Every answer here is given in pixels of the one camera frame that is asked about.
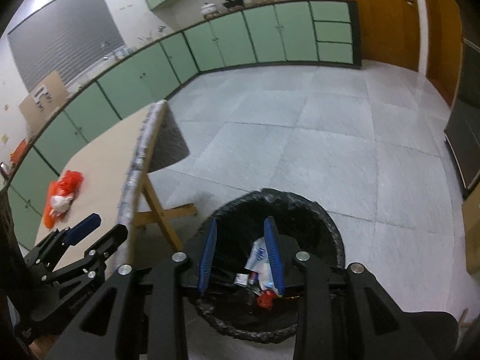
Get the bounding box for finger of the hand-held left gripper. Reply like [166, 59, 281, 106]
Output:
[43, 224, 129, 284]
[23, 213, 103, 267]

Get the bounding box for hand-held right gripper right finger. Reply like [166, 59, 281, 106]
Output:
[263, 216, 437, 360]

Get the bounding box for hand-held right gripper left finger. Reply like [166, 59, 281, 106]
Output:
[49, 218, 218, 360]

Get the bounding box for white packet with blue print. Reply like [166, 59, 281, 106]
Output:
[244, 237, 276, 271]

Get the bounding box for black lined trash bin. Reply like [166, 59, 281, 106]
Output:
[180, 188, 346, 344]

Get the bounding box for red wrapper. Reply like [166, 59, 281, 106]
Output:
[256, 290, 274, 310]

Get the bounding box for orange plastic bag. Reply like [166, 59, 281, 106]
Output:
[42, 170, 85, 229]

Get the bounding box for folding table with beige cloth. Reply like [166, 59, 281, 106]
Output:
[28, 99, 197, 256]

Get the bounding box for orange box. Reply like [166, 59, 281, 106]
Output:
[11, 139, 31, 162]

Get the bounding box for brown board with white holder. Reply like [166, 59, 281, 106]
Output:
[19, 69, 70, 126]

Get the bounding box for grey window blind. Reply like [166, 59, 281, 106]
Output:
[7, 0, 126, 92]

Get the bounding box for cardboard box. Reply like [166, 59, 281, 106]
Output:
[461, 191, 480, 274]

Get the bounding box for green base cabinets with counter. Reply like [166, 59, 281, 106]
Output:
[0, 0, 362, 233]

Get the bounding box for black refrigerator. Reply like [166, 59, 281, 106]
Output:
[444, 37, 480, 199]

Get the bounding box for closed wooden door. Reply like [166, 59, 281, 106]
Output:
[347, 0, 421, 72]

